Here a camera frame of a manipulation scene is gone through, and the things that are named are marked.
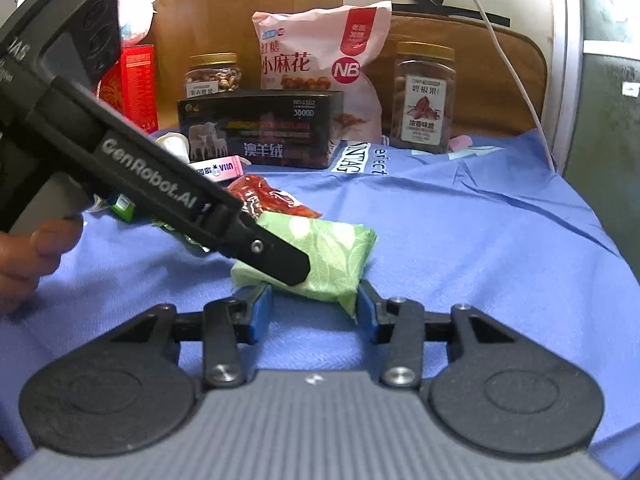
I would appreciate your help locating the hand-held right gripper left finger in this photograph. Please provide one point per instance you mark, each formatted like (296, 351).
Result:
(262, 311)

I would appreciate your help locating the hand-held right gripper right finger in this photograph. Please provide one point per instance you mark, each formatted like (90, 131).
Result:
(365, 311)

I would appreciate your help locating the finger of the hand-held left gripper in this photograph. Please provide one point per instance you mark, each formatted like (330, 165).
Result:
(270, 255)

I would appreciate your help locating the red snack packet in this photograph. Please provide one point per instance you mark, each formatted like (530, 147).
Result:
(272, 199)

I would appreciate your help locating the green leaf print packet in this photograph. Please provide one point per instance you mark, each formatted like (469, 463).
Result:
(335, 250)

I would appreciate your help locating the black sheep print box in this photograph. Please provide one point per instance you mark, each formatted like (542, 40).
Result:
(260, 130)

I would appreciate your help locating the person's left hand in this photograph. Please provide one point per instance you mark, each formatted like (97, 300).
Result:
(30, 265)

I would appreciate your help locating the red cardboard box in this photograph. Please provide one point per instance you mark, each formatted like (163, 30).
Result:
(137, 85)

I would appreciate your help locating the pink white snack packet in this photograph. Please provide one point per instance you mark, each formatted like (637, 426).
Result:
(220, 170)

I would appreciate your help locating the white jelly cup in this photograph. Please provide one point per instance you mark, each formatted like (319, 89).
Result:
(174, 146)

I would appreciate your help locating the small green snack packet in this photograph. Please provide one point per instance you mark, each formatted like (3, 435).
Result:
(122, 206)

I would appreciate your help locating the blue printed cloth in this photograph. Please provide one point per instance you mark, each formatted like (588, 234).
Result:
(450, 240)

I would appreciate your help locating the white pink plastic bag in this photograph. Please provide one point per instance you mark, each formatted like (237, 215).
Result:
(136, 15)

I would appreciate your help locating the cashew nut jar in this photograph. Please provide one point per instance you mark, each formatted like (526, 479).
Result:
(212, 77)

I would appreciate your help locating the wooden back panel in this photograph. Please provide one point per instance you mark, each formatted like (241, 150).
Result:
(225, 5)

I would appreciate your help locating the pink snack bag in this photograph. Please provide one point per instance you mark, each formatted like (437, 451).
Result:
(310, 50)

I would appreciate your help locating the pecan nut jar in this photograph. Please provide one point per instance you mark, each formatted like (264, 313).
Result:
(422, 105)

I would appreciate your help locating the glass door cabinet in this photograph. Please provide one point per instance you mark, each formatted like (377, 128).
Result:
(610, 110)

